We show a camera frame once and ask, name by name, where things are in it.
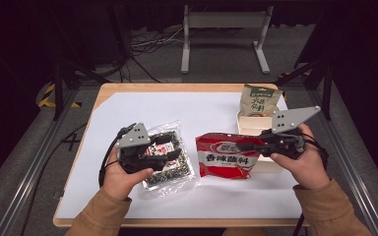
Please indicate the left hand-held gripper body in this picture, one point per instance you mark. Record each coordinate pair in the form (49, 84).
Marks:
(134, 137)

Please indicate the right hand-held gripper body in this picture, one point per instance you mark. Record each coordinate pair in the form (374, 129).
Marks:
(288, 119)

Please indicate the clear seaweed packet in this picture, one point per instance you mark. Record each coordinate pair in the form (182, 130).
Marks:
(177, 172)

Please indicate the white divided container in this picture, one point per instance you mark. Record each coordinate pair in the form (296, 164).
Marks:
(254, 123)

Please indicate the red seasoning packet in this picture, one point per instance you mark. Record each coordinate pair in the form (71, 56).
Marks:
(223, 160)

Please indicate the green beige snack packet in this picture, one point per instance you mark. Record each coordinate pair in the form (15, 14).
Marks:
(259, 100)

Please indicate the person's left hand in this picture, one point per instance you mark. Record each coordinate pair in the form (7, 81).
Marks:
(121, 183)

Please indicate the person's right hand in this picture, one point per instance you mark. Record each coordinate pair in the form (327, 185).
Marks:
(308, 170)

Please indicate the white paper sheet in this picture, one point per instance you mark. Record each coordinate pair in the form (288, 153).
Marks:
(177, 108)

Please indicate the black yellow hazard tape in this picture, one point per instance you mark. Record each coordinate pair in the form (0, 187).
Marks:
(47, 95)
(292, 74)

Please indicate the black metal stand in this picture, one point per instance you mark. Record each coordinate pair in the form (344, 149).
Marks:
(326, 88)
(58, 88)

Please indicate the aluminium rail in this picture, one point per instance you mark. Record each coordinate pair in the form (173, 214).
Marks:
(347, 164)
(29, 177)

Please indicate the white metal stand frame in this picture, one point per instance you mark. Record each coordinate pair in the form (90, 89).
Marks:
(224, 20)

